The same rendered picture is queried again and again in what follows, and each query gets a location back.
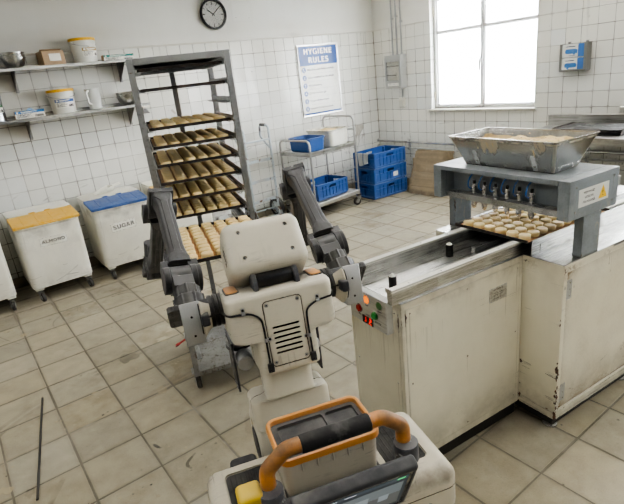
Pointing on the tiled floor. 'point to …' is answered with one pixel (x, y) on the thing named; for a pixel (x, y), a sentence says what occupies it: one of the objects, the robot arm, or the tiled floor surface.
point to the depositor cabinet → (581, 317)
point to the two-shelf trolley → (327, 165)
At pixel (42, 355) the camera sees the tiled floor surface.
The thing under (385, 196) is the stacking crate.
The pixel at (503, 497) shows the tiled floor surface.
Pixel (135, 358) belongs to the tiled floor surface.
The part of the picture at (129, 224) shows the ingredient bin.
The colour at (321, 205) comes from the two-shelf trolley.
